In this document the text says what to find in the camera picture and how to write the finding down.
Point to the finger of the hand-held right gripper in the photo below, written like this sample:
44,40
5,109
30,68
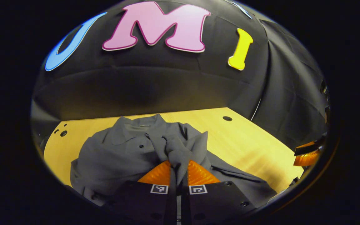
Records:
308,149
306,158

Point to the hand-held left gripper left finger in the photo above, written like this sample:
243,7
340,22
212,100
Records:
171,201

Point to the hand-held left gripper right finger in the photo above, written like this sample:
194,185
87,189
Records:
184,203

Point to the black backdrop cloth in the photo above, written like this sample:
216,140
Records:
167,81

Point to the gray polo shirt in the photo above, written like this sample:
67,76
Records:
120,150

